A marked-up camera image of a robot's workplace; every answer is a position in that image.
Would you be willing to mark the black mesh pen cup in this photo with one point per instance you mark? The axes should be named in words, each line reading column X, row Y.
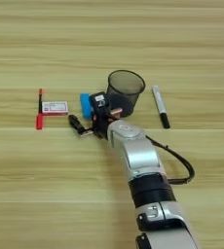
column 127, row 94

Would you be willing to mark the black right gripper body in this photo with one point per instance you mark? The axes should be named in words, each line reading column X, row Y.
column 101, row 124

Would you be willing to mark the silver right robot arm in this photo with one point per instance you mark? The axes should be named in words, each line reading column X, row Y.
column 143, row 162

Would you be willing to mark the red and black pen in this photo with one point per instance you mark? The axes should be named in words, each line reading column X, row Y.
column 39, row 120

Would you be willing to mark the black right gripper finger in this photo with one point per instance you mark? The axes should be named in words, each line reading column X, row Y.
column 76, row 124

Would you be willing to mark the grey marker with black cap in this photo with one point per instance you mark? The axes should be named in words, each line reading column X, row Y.
column 160, row 105

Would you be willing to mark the blue rectangular eraser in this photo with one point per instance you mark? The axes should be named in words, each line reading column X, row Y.
column 84, row 105

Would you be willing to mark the small red white card box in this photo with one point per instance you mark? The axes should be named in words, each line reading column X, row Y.
column 55, row 107

